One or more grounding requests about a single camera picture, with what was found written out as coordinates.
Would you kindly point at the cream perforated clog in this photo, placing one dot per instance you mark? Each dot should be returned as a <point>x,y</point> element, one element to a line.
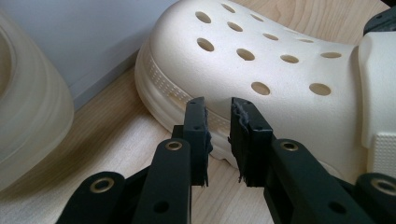
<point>280,118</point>
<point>31,109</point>

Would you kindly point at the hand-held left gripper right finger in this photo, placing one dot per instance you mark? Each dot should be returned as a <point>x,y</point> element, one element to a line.
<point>252,149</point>

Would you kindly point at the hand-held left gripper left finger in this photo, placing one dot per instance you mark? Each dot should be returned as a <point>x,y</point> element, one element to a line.
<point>194,140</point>

